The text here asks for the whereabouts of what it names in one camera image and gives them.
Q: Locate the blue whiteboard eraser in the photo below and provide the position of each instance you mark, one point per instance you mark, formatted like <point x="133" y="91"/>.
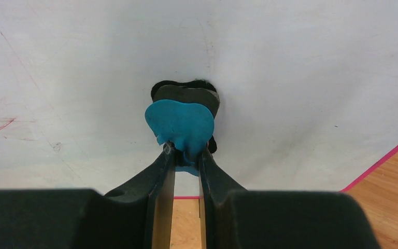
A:
<point x="183" y="113"/>

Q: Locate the pink-framed whiteboard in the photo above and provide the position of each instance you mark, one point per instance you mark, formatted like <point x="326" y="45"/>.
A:
<point x="308" y="89"/>

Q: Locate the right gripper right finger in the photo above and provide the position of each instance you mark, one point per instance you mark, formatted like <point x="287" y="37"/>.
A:
<point x="234" y="217"/>

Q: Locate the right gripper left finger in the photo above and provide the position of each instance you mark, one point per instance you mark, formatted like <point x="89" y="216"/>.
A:
<point x="136" y="214"/>

